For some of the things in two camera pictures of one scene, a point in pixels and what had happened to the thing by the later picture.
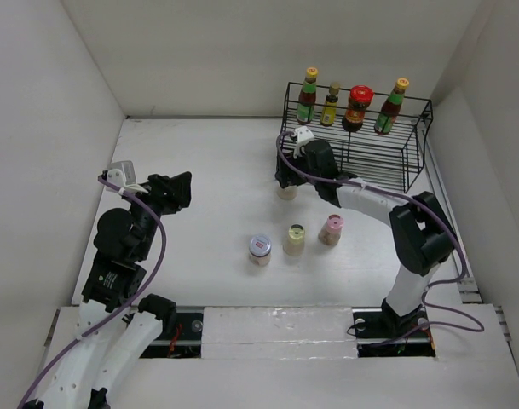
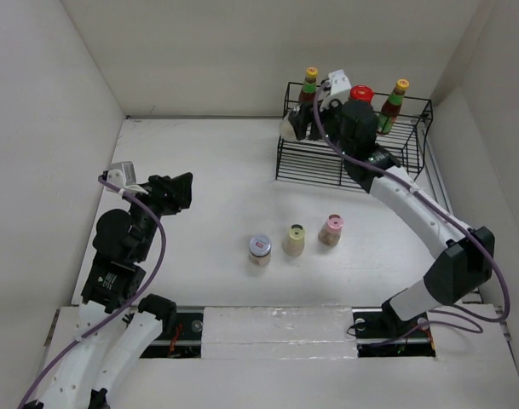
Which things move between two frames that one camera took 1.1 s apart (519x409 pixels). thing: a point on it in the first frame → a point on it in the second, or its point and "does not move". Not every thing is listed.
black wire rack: (378, 138) does not move
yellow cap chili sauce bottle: (307, 100) does not move
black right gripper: (281, 175) → (301, 119)
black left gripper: (174, 192) does not move
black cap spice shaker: (288, 192) → (286, 130)
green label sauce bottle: (391, 107) does not move
